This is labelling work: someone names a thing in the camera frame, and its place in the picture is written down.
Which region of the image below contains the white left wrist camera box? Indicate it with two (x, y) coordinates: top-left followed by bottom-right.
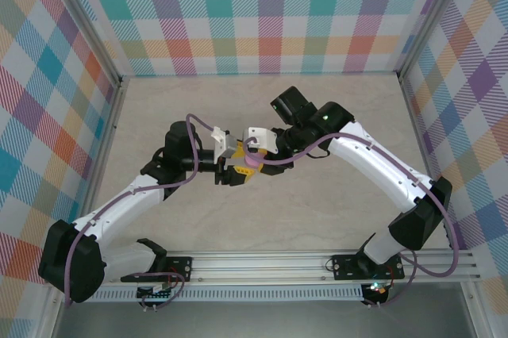
(210, 126), (239, 164)

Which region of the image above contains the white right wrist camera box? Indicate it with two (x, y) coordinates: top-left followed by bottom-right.
(242, 126), (279, 156)

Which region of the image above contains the white slotted cable duct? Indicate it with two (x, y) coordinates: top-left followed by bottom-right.
(94, 288), (364, 302)

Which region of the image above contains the aluminium frame post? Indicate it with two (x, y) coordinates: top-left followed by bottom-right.
(46, 0), (129, 89)
(395, 0), (471, 83)

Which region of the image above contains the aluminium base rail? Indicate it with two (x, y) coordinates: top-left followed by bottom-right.
(106, 249), (479, 287)

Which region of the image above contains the green circuit board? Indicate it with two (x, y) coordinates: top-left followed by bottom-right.
(137, 282), (175, 302)

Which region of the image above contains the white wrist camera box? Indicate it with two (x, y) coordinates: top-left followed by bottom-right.
(242, 126), (279, 156)
(210, 126), (239, 164)

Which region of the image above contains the salmon pink charging case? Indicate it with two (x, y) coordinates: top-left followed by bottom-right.
(244, 150), (266, 168)

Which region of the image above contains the circuit board with orange part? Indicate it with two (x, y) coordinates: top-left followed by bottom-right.
(367, 281), (392, 298)

